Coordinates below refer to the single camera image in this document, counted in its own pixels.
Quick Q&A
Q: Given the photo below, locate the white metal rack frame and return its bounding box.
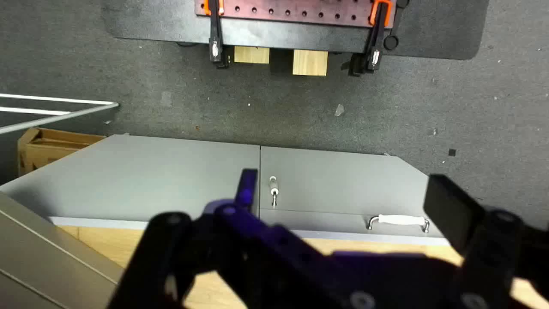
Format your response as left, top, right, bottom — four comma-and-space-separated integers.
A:
0, 91, 120, 138

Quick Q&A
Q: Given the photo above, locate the grey metal filing cabinet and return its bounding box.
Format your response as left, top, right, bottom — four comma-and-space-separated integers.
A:
0, 134, 453, 248

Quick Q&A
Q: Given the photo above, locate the brown cardboard box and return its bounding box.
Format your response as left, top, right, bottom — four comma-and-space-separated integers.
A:
16, 127, 108, 177

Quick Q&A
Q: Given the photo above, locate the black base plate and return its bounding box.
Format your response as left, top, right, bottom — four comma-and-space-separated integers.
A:
100, 0, 491, 62

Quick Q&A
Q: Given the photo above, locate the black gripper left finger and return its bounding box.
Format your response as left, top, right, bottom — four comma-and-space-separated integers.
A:
107, 167, 345, 309

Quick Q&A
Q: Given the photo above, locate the silver cabinet handle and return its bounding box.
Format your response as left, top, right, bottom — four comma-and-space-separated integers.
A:
366, 213, 433, 234

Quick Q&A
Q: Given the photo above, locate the orange perforated mounting plate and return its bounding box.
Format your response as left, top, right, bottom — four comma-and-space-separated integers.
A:
194, 0, 398, 30

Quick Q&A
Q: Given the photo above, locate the light wooden block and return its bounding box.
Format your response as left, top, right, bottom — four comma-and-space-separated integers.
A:
232, 45, 271, 67
292, 48, 331, 79

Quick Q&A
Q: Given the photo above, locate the black orange bar clamp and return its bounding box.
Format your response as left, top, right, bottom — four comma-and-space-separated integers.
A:
206, 0, 234, 71
347, 0, 412, 79

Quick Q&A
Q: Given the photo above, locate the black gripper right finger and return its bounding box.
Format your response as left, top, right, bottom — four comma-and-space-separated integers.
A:
422, 174, 549, 309

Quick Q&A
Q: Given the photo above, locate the silver cabinet lock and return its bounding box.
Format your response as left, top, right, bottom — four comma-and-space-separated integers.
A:
268, 174, 282, 210

